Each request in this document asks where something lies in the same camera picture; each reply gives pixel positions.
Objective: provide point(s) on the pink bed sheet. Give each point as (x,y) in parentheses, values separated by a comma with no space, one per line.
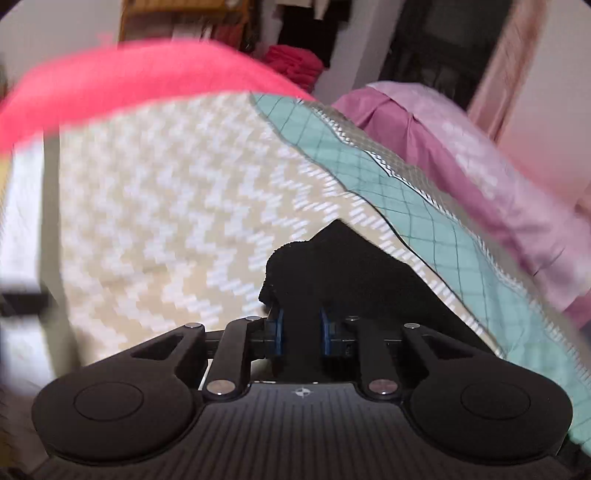
(94,82)

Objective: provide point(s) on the wooden wardrobe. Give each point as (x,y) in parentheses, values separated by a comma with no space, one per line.
(222,21)

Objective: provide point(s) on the red clothes pile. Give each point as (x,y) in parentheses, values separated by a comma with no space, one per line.
(300,66)

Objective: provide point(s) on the black pants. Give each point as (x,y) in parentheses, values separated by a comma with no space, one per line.
(340,271)

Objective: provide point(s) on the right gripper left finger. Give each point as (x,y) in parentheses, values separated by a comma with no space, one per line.
(233,349)

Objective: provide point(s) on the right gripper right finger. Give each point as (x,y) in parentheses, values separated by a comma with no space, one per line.
(358,346)

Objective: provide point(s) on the patterned bed quilt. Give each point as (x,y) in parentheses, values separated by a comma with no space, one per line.
(166,213)

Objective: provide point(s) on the pink pillow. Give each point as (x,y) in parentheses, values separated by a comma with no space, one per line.
(549,240)

